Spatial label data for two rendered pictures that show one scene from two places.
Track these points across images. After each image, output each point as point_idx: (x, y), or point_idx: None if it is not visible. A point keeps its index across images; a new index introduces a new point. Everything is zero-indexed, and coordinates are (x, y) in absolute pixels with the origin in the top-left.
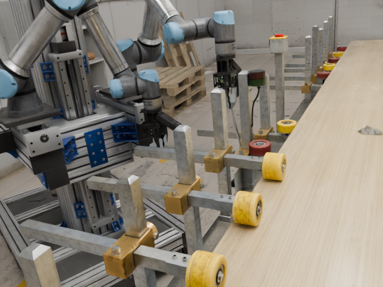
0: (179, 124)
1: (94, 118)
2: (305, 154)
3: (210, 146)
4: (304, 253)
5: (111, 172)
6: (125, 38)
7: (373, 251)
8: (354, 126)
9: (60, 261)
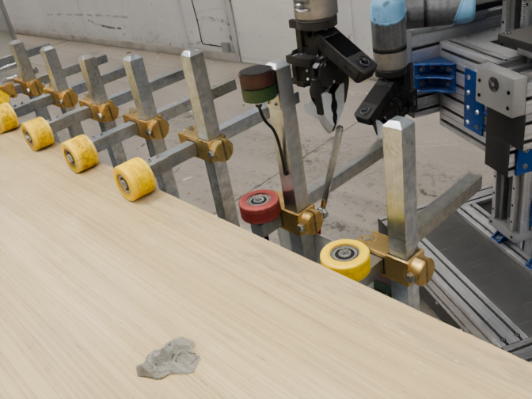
0: (364, 113)
1: (492, 55)
2: (171, 236)
3: None
4: (13, 186)
5: None
6: None
7: None
8: (226, 354)
9: (466, 222)
